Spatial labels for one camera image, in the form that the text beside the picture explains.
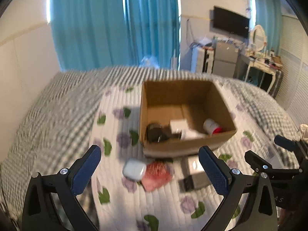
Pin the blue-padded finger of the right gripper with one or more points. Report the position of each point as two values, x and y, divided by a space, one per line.
259 165
299 148

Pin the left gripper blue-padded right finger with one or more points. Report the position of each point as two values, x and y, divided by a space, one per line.
259 211

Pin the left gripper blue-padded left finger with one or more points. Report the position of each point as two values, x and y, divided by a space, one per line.
39 210

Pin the white bottle red cap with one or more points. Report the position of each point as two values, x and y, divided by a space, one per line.
211 127

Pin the white square charger adapter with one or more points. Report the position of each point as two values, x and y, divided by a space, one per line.
178 125

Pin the black cylinder device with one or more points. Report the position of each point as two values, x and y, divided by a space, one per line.
157 133

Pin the white louvered wardrobe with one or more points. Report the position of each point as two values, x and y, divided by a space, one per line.
292 94

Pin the black rectangular box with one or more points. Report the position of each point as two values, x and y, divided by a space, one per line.
194 182

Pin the white rectangular box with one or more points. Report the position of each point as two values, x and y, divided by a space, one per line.
191 165

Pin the grey checkered duvet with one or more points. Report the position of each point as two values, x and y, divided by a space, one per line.
79 108

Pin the white floral quilted blanket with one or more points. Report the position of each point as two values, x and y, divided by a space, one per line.
123 204

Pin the white dressing table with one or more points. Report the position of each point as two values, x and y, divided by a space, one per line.
260 74

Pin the light blue earbuds case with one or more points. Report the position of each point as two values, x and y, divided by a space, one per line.
134 169

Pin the open brown cardboard box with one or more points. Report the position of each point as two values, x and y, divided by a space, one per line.
193 100

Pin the red patterned pouch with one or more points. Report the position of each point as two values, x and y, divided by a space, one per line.
157 175

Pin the silver mini fridge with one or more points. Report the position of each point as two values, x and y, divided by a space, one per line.
226 56

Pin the white oval vanity mirror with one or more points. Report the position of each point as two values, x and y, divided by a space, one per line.
258 38

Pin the white suitcase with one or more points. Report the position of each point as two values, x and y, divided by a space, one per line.
202 59

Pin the teal side curtain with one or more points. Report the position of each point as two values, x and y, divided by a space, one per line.
268 15

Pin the clear plastic water jug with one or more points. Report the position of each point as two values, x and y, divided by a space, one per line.
149 61

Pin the blue window curtain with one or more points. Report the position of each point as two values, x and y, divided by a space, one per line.
91 34

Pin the black wall television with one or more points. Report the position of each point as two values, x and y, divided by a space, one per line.
230 22

